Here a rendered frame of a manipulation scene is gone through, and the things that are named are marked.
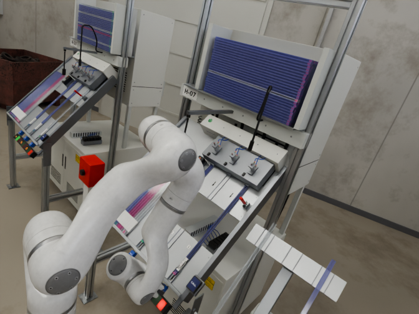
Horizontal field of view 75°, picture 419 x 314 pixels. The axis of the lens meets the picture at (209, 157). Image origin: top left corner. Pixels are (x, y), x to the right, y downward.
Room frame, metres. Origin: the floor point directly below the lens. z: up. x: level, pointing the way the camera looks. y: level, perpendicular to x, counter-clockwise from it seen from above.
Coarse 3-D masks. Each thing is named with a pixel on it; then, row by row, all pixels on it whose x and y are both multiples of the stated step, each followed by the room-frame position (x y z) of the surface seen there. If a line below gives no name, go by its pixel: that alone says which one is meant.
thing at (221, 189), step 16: (192, 128) 1.52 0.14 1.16; (208, 144) 1.40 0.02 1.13; (208, 176) 1.22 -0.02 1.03; (224, 176) 1.21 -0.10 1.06; (272, 176) 1.17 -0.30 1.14; (208, 192) 1.15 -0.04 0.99; (224, 192) 1.14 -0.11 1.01; (256, 192) 1.11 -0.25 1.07; (224, 208) 1.07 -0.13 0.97; (240, 208) 1.06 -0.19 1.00
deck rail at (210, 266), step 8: (280, 176) 1.15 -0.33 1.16; (272, 184) 1.12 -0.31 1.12; (264, 192) 1.10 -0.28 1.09; (272, 192) 1.13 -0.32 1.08; (256, 200) 1.07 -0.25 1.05; (264, 200) 1.09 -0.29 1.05; (256, 208) 1.05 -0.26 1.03; (248, 216) 1.01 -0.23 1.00; (240, 224) 0.98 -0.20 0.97; (248, 224) 1.03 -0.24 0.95; (232, 232) 0.96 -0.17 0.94; (240, 232) 0.99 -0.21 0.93; (224, 240) 0.93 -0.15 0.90; (232, 240) 0.95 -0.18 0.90; (224, 248) 0.91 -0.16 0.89; (216, 256) 0.88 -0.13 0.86; (208, 264) 0.86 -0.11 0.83; (216, 264) 0.89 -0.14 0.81; (200, 272) 0.84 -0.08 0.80; (208, 272) 0.86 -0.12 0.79; (184, 296) 0.77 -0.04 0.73; (192, 296) 0.80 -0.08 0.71
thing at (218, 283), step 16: (192, 208) 1.54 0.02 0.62; (208, 208) 1.59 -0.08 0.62; (224, 224) 1.46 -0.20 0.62; (208, 240) 1.27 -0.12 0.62; (240, 240) 1.34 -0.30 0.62; (224, 256) 1.18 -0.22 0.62; (240, 256) 1.21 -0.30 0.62; (224, 272) 1.06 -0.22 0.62; (256, 272) 1.32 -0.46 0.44; (208, 288) 1.06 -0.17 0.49; (224, 288) 1.02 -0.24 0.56; (256, 288) 1.42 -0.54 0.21; (192, 304) 1.10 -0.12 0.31; (208, 304) 1.04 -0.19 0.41; (224, 304) 1.08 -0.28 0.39
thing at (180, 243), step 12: (180, 228) 1.01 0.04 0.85; (132, 240) 1.00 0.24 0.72; (168, 240) 0.97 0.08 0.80; (180, 240) 0.97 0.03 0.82; (192, 240) 0.96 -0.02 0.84; (144, 252) 0.94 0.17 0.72; (168, 252) 0.93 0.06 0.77; (180, 252) 0.92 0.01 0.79; (204, 252) 0.91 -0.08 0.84; (168, 264) 0.89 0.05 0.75; (192, 264) 0.88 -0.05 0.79; (204, 264) 0.87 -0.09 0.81; (168, 276) 0.85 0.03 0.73; (180, 276) 0.84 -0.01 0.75; (192, 276) 0.84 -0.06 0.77; (180, 288) 0.80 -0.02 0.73
